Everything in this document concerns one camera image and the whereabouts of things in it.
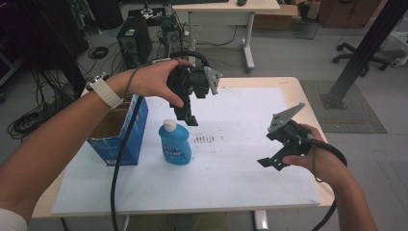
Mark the black computer tower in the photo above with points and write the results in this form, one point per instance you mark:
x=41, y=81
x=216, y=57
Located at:
x=133, y=41

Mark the white paper sheet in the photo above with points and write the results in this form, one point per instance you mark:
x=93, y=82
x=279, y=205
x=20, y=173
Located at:
x=231, y=173

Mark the person's left hand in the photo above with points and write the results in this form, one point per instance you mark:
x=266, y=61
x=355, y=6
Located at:
x=147, y=80

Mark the person's right hand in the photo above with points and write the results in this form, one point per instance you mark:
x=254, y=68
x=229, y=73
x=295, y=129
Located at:
x=324, y=163

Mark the white desk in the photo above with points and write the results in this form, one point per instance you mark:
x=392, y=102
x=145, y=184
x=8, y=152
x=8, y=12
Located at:
x=224, y=7

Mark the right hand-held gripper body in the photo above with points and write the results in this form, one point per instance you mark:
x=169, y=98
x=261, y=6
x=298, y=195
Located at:
x=288, y=134

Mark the dark curtain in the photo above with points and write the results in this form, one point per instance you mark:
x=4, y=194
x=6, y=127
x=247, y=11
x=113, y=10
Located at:
x=38, y=32

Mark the blue detergent bottle white cap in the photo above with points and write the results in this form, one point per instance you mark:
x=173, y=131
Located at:
x=175, y=146

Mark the black office chair base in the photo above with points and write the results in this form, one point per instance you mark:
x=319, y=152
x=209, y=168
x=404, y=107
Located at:
x=356, y=56

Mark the white wristwatch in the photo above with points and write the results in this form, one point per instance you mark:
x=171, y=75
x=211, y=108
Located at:
x=106, y=91

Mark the wooden cabinet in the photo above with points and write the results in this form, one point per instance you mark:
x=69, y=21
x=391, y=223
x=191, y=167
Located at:
x=346, y=12

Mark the blue cardboard box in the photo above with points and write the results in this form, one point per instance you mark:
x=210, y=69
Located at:
x=134, y=134

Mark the black keyboard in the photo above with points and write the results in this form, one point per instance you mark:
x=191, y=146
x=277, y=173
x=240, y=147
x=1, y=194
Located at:
x=198, y=1

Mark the black computer mouse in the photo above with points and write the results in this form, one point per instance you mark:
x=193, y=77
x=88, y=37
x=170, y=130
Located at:
x=242, y=2

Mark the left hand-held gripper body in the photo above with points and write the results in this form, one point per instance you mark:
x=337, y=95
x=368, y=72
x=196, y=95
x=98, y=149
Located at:
x=198, y=80

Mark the black metal post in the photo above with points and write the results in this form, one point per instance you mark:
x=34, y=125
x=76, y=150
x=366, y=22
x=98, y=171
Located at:
x=365, y=48

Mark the grey floor mat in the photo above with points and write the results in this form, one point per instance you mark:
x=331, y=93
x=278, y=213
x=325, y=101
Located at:
x=349, y=109

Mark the white table leg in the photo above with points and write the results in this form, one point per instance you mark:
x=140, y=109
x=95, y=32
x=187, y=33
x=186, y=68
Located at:
x=261, y=221

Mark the brown cardboard box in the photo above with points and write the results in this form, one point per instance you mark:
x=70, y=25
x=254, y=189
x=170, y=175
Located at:
x=275, y=17

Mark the open computer case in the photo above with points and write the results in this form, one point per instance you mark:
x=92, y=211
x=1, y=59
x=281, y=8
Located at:
x=171, y=38

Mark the white sleeve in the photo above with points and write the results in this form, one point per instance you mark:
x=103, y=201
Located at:
x=11, y=221

